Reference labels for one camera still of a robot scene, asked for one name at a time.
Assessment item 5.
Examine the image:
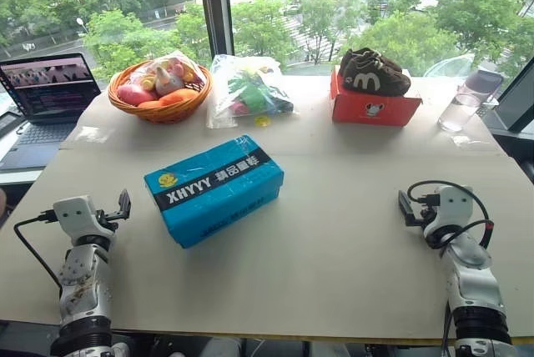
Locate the brown shoe with white M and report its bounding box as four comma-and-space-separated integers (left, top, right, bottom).
336, 53, 412, 96

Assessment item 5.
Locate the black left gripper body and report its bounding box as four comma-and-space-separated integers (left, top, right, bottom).
94, 206, 126, 227

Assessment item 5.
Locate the orange-red shoe box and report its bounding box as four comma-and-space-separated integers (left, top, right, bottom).
329, 65, 423, 128

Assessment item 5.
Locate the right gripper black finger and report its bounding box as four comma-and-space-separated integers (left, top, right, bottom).
397, 189, 411, 220
403, 199, 419, 228

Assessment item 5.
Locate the clear bottle with purple lid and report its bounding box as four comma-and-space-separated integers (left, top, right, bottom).
437, 68, 506, 133

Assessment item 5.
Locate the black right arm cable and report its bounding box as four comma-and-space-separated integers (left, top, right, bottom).
406, 179, 494, 250

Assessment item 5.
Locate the clear bag of colourful toys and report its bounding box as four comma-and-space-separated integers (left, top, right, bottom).
206, 53, 300, 130

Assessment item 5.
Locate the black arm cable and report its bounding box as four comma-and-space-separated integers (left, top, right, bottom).
406, 179, 494, 250
13, 209, 64, 296

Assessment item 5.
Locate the grey unicorn toy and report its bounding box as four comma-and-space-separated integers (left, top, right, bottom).
154, 65, 186, 98

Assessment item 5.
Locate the orange woven basket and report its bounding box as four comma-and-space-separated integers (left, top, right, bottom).
107, 58, 214, 125

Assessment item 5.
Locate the brown shoe with beige laces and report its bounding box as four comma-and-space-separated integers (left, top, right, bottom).
342, 47, 404, 74

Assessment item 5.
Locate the orange plush toy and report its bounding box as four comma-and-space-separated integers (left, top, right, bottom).
137, 88, 199, 110

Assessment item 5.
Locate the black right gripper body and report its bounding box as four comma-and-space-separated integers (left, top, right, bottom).
412, 193, 441, 231

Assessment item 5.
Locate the blue shoe box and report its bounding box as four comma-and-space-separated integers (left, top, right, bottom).
144, 134, 286, 250

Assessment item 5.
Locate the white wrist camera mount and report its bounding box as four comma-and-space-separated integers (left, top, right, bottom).
433, 184, 475, 229
53, 195, 116, 242

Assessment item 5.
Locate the black window frame post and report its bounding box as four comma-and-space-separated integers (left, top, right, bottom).
194, 0, 235, 69

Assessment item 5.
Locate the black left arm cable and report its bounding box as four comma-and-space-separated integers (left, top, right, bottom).
13, 209, 64, 296

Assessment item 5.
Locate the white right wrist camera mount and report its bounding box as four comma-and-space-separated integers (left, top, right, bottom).
433, 184, 475, 229

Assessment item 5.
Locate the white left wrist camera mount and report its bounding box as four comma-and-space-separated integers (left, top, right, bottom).
53, 195, 116, 242

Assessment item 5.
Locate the pink plush toy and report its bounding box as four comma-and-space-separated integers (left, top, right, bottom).
117, 83, 148, 107

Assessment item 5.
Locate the open dark laptop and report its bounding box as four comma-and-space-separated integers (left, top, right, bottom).
0, 53, 103, 173

